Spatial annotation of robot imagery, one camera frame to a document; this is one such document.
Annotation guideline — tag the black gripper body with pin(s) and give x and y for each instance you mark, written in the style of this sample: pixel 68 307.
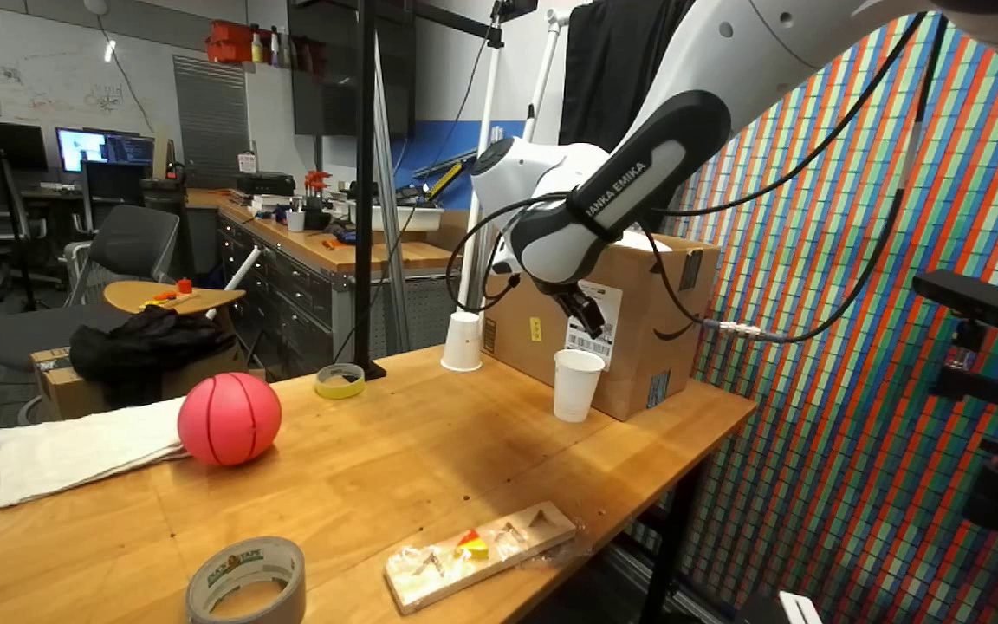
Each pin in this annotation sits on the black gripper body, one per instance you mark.
pixel 566 296

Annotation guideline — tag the red mini basketball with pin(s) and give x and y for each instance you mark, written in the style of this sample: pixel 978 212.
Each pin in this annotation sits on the red mini basketball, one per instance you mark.
pixel 231 417

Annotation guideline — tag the white paper cup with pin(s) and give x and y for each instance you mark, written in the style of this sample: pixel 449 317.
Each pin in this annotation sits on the white paper cup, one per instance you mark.
pixel 578 385
pixel 461 344

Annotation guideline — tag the yellow-green tape roll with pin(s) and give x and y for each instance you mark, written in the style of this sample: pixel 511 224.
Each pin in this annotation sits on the yellow-green tape roll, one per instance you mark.
pixel 340 384

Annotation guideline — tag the grey masking tape roll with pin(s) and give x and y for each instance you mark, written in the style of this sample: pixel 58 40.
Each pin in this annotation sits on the grey masking tape roll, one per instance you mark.
pixel 297 592

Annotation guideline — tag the large cardboard shipping box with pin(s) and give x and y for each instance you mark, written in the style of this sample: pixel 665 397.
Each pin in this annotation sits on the large cardboard shipping box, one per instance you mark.
pixel 639 350

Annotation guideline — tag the white pole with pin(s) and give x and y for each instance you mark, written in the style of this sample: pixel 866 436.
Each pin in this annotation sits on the white pole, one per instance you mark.
pixel 482 106

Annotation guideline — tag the black hanging cloth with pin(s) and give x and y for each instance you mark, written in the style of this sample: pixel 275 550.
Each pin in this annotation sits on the black hanging cloth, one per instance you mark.
pixel 608 72

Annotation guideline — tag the black metal pole stand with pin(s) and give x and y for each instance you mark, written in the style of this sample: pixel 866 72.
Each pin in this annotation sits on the black metal pole stand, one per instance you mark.
pixel 364 176

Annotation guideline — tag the wooden shape puzzle board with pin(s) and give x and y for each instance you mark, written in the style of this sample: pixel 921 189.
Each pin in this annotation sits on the wooden shape puzzle board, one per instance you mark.
pixel 511 547

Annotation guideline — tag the yellow red puzzle piece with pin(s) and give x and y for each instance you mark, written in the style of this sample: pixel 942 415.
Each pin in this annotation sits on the yellow red puzzle piece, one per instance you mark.
pixel 471 543

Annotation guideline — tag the wooden workbench with drawers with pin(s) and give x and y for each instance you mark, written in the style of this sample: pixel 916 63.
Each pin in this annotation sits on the wooden workbench with drawers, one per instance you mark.
pixel 312 269

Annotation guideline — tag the white paper tag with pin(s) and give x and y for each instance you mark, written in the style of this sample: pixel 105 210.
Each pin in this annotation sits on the white paper tag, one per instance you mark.
pixel 799 610

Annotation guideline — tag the round wooden side table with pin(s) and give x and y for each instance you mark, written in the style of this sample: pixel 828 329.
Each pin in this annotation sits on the round wooden side table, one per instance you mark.
pixel 172 301

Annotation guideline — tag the red container on shelf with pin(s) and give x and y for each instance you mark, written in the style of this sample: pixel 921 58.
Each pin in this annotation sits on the red container on shelf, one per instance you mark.
pixel 228 43

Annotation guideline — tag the black backpack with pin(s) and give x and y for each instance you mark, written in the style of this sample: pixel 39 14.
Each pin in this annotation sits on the black backpack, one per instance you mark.
pixel 148 350

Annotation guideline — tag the grey office chair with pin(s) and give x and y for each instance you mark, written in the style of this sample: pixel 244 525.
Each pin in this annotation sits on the grey office chair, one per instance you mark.
pixel 128 244

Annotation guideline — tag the lit computer monitor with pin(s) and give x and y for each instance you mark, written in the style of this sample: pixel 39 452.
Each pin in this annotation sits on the lit computer monitor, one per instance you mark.
pixel 96 149

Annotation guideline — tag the white towel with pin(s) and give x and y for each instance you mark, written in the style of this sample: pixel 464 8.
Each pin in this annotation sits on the white towel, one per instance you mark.
pixel 76 449

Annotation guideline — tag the small brown cardboard box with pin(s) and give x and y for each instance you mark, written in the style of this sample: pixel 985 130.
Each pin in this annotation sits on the small brown cardboard box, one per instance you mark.
pixel 53 384

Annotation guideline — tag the black metal table frame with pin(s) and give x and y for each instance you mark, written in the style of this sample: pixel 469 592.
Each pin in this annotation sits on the black metal table frame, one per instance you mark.
pixel 665 543

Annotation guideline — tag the black camera on stand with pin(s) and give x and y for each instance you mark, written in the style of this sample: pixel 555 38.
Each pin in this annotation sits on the black camera on stand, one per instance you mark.
pixel 978 301

